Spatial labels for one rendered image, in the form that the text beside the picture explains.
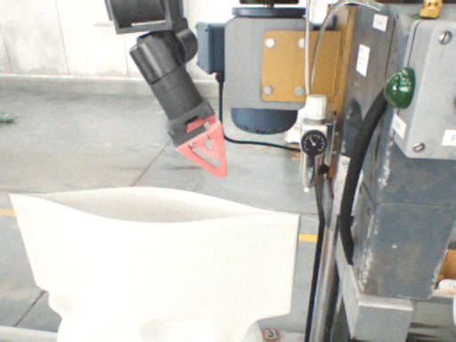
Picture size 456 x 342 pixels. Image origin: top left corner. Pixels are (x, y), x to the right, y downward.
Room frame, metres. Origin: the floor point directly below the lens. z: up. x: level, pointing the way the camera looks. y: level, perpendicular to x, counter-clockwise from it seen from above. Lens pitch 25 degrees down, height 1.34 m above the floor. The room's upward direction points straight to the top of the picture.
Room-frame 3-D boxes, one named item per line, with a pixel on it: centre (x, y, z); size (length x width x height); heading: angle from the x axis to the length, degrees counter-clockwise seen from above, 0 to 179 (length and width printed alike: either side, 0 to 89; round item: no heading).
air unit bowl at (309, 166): (0.51, -0.13, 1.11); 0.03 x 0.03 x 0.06
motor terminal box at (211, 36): (0.76, 0.02, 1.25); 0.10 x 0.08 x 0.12; 17
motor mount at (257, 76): (0.70, -0.14, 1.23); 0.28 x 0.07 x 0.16; 82
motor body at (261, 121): (0.79, -0.08, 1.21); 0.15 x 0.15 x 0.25
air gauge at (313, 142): (0.49, -0.12, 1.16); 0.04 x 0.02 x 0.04; 82
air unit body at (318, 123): (0.51, -0.13, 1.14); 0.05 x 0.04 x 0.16; 172
